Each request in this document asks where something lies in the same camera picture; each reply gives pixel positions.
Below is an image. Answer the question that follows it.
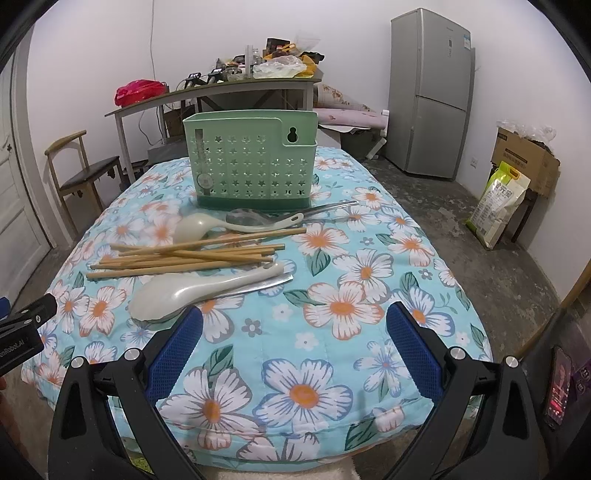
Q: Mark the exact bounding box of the green plastic utensil holder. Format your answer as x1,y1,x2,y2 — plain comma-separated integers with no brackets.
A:
183,109,318,212

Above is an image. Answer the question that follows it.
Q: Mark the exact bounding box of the small white ceramic spoon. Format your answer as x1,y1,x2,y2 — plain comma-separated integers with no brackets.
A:
173,213,304,244

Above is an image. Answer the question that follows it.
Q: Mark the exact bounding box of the silver refrigerator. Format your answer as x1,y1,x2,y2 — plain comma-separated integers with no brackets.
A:
385,8,476,180

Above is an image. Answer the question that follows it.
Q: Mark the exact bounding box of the yellow plastic bag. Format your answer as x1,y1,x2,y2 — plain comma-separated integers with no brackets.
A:
295,52,325,78

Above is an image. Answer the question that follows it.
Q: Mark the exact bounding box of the wooden chopstick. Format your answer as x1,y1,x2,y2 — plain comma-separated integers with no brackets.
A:
163,252,273,262
98,252,271,267
86,261,252,280
90,257,211,270
110,227,307,255
119,244,287,258

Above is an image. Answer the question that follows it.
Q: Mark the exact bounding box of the floral blue tablecloth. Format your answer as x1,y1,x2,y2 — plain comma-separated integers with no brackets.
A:
21,147,493,472

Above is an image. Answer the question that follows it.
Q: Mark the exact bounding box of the grey desk table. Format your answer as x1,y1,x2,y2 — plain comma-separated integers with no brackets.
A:
105,73,322,184

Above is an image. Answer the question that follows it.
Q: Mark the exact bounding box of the smartphone with red screen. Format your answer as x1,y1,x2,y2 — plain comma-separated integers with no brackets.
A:
544,345,572,430

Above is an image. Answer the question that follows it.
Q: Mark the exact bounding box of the white door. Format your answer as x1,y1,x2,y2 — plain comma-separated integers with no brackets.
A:
0,55,52,303

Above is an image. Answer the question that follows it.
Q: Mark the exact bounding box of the steel ladle spoon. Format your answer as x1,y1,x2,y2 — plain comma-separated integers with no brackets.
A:
225,200,356,226

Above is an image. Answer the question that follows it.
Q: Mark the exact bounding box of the pink floral mattress roll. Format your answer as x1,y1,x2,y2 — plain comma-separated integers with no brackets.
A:
314,83,388,130

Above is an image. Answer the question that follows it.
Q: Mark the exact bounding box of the yellow green rice bag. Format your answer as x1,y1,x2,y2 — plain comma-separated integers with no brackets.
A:
466,161,530,250

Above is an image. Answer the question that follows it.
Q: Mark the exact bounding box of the large white ceramic spoon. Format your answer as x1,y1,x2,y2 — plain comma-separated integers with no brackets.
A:
128,262,286,322

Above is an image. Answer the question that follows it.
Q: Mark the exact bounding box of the clear plastic bag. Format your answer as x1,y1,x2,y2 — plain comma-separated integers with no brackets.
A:
252,55,307,79

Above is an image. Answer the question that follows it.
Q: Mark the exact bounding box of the wooden chair black seat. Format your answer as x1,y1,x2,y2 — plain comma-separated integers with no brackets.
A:
44,130,127,234

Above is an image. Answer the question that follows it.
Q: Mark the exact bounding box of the red plastic bag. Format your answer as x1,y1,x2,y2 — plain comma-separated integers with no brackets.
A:
114,79,168,108

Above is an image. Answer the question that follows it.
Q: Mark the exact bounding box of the cardboard box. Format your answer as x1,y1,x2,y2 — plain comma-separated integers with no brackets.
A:
491,127,560,198

